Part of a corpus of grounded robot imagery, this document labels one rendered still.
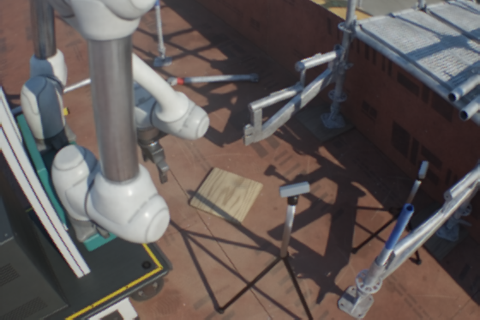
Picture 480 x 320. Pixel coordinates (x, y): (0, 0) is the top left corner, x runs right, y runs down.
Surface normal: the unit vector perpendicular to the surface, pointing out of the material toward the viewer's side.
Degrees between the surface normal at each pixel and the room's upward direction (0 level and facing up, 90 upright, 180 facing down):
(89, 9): 86
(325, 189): 0
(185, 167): 0
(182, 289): 0
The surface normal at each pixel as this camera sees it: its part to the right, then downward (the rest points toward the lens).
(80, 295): 0.00, -0.73
